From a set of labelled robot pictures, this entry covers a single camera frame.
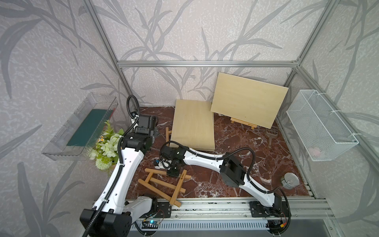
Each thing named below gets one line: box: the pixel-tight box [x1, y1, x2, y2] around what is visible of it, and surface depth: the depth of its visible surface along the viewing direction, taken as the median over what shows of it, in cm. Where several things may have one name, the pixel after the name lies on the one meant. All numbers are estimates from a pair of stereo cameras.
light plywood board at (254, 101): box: [210, 72, 289, 129], surface depth 98 cm
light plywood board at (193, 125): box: [169, 99, 216, 152], surface depth 107 cm
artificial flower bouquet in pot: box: [89, 119, 125, 171], surface depth 64 cm
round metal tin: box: [280, 172, 300, 190], surface depth 80 cm
